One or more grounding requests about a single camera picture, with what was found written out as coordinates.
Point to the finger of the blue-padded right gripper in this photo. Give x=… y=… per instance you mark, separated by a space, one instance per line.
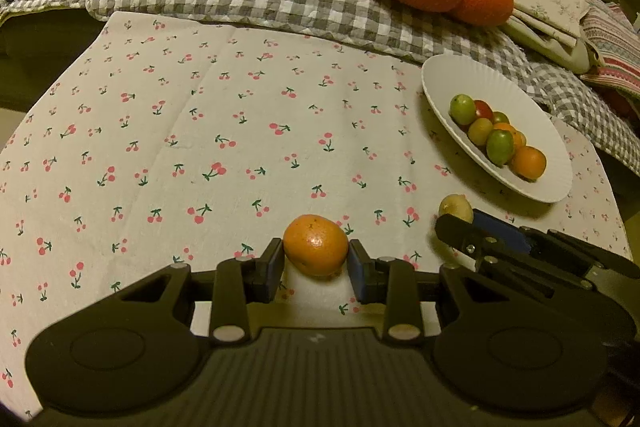
x=512 y=236

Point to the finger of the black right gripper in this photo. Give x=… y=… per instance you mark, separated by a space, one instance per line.
x=473 y=243

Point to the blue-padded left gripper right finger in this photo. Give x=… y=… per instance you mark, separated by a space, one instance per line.
x=390 y=282

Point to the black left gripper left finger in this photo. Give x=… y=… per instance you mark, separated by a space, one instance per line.
x=239 y=282

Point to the small yellow fruit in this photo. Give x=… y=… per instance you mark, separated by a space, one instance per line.
x=458 y=206

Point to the large orange mandarin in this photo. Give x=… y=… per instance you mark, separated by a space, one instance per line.
x=528 y=163

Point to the orange mandarin front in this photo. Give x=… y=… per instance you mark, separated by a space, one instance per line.
x=315 y=245

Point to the small yellow-green fruit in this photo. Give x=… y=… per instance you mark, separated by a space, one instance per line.
x=479 y=131

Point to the green oval fruit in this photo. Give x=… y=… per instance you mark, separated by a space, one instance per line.
x=500 y=118

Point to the olive green round fruit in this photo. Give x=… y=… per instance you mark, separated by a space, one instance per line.
x=462 y=109

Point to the orange mandarin in plate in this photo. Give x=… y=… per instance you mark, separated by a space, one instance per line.
x=519 y=139

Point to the red tomato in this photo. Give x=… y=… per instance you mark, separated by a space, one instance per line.
x=483 y=110

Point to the cherry print tablecloth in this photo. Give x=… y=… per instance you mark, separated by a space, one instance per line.
x=170 y=141

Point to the white ribbed plate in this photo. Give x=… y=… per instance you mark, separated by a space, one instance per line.
x=444 y=76

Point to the folded floral cloth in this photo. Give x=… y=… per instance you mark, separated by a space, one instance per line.
x=552 y=29

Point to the striped knitted cushion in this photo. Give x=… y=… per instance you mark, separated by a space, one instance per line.
x=616 y=45

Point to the grey checked blanket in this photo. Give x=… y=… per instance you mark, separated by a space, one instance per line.
x=386 y=26

